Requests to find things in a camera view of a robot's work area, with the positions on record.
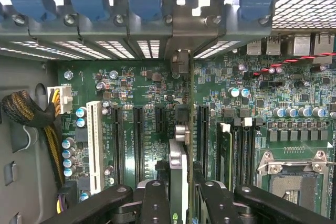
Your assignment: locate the black RAM stick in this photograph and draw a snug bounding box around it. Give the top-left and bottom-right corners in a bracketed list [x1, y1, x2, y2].
[216, 122, 234, 192]

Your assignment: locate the black RAM slot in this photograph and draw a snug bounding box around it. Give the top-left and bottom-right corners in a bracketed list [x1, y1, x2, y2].
[242, 118, 255, 187]
[233, 125, 243, 192]

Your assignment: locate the long black expansion slot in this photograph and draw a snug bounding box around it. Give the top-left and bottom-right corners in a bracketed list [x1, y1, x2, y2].
[111, 105, 125, 186]
[132, 105, 145, 184]

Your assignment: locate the CPU socket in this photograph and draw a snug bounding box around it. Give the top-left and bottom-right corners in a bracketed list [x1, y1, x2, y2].
[256, 150, 333, 216]

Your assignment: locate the short black expansion slot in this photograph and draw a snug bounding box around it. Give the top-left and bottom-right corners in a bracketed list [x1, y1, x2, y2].
[154, 105, 166, 134]

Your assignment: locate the white PCI expansion slot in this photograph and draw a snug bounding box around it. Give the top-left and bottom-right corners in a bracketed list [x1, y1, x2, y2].
[86, 100, 105, 196]

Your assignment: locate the black power plug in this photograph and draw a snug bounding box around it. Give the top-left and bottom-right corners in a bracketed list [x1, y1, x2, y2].
[56, 180, 79, 216]

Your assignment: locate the green motherboard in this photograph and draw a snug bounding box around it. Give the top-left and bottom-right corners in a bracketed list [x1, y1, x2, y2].
[56, 34, 336, 217]

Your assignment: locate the white power connector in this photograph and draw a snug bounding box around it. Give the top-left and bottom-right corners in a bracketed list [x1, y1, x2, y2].
[47, 84, 74, 115]

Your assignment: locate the silver rear port block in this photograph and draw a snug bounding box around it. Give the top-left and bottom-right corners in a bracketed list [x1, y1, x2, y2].
[246, 37, 264, 56]
[265, 36, 282, 56]
[291, 34, 312, 57]
[312, 33, 336, 65]

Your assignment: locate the black and silver PC case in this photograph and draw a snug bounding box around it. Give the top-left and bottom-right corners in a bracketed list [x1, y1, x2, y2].
[0, 0, 336, 224]

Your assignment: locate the sleeved yellow black wire bundle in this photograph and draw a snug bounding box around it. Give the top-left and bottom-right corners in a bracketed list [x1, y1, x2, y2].
[1, 89, 66, 188]

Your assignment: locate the red and black twisted wire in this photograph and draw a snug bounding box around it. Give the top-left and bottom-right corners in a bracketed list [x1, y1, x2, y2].
[253, 52, 336, 77]

